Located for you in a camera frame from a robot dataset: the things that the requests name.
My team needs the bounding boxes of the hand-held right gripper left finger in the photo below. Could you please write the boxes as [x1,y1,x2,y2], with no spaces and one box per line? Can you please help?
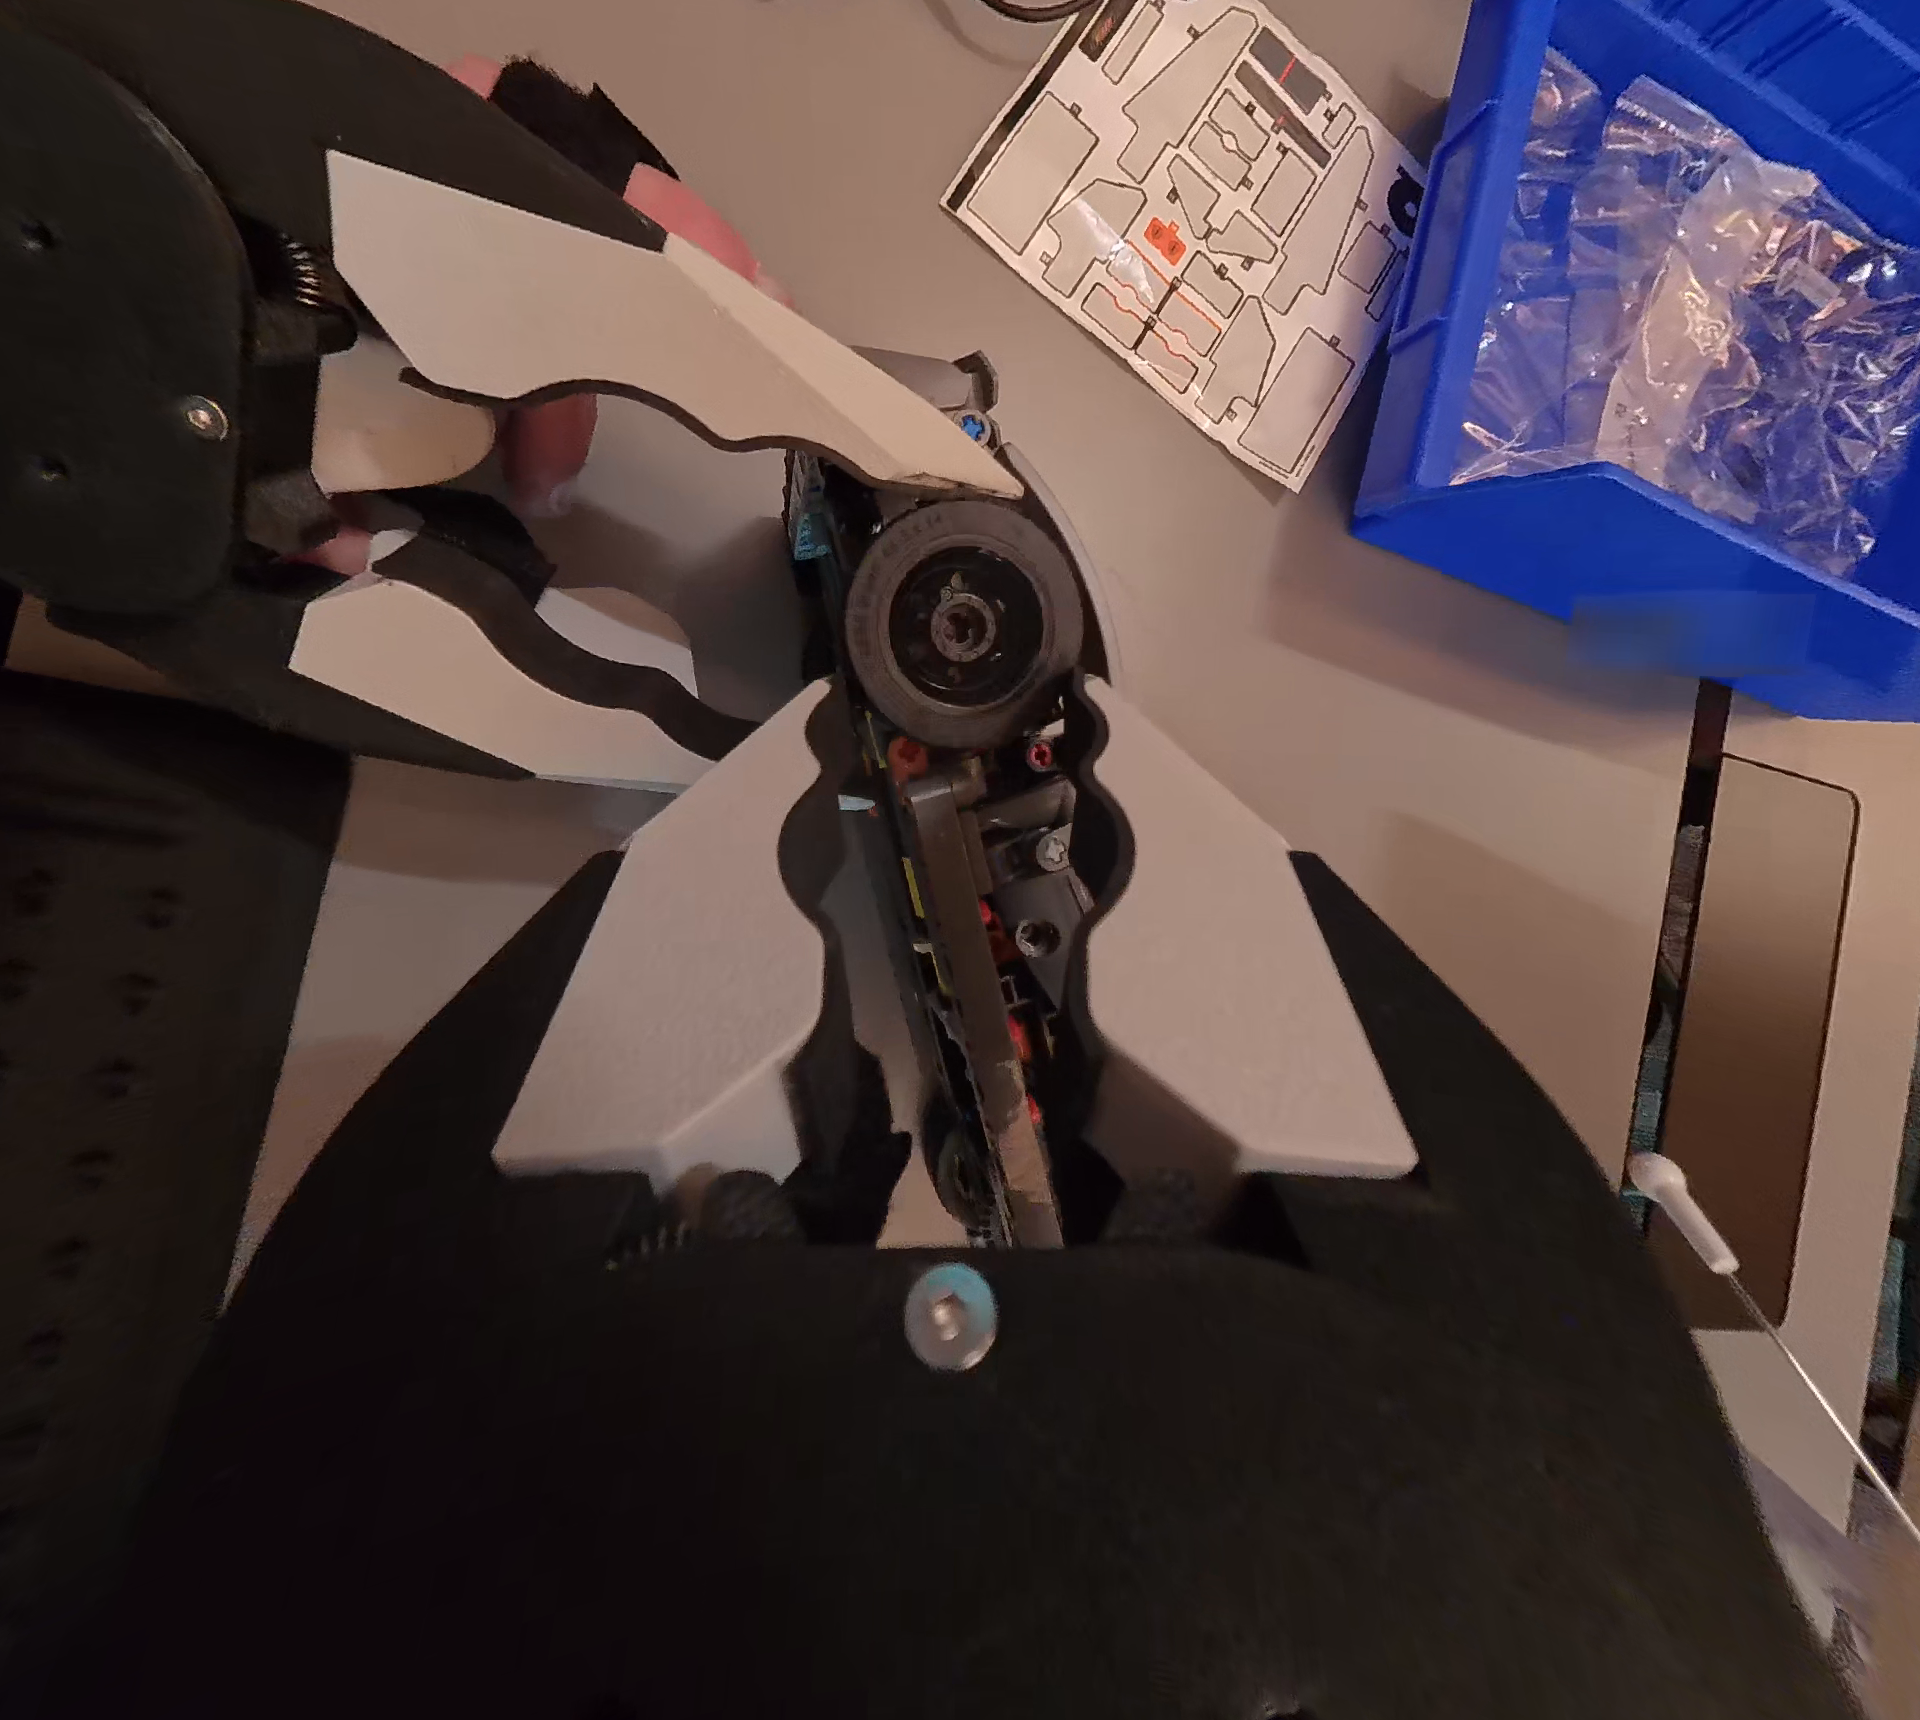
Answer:
[492,675,847,1180]

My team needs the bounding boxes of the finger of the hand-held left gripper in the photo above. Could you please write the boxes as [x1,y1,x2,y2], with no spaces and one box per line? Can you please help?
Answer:
[326,148,1024,499]
[290,571,762,788]

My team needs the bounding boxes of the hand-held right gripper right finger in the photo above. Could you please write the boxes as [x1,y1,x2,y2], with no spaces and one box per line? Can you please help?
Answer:
[1073,680,1423,1184]

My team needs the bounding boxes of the partly built lego car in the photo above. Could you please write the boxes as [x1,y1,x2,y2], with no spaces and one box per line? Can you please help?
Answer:
[778,347,1119,1247]

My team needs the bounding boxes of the black lego wheel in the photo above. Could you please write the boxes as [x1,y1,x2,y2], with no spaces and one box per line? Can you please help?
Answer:
[842,511,1080,753]

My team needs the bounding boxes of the person's left hand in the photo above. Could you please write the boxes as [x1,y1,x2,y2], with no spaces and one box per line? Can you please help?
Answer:
[321,52,794,578]

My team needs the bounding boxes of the black perforated office chair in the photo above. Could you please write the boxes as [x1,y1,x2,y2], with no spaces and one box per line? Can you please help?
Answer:
[0,675,354,1528]

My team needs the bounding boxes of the blue plastic bin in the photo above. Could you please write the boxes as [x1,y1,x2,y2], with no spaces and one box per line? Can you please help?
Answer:
[1350,0,1920,719]

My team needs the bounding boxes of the white sticker sheet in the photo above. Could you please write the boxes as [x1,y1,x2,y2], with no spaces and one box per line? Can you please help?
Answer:
[944,0,1435,493]

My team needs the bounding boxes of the white book stand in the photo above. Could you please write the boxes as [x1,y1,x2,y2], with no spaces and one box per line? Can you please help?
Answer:
[1695,1329,1920,1603]

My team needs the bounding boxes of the clear plastic bags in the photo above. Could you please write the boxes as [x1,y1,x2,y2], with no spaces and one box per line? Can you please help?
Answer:
[1462,56,1920,574]

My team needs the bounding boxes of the stand cord with white pin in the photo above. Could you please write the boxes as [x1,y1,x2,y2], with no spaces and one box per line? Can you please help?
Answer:
[1627,1149,1920,1550]

